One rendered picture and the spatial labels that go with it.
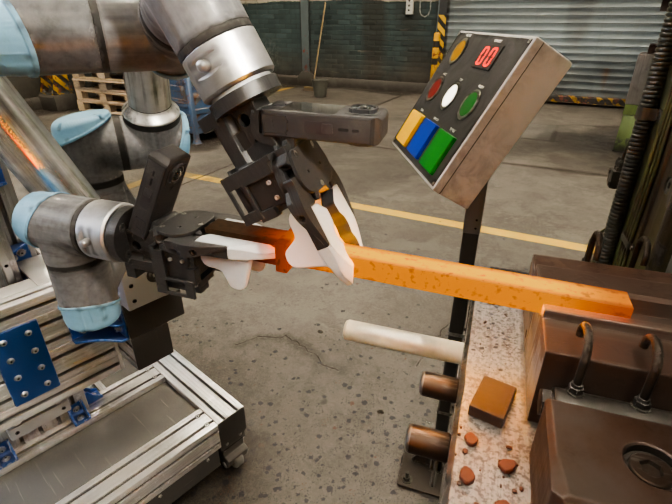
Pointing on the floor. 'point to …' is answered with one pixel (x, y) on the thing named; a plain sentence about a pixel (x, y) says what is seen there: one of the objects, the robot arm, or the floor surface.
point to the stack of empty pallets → (115, 95)
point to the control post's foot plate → (420, 476)
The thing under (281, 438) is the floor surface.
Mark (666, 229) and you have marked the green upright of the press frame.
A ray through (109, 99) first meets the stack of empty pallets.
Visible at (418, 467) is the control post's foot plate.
